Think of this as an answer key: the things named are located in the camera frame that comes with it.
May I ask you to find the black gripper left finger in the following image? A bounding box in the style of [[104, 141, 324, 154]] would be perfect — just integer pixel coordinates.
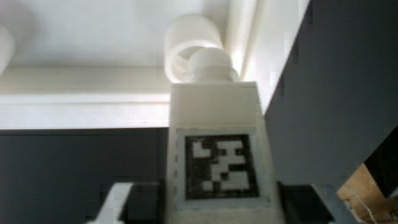
[[84, 182, 163, 224]]

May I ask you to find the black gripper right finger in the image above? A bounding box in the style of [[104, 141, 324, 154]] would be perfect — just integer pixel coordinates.
[[275, 181, 356, 224]]

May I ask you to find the white table leg with tag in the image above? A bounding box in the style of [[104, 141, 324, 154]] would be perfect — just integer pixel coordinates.
[[164, 48, 285, 224]]

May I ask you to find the white square tabletop part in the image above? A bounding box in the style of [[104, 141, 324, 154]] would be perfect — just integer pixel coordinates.
[[0, 0, 310, 130]]

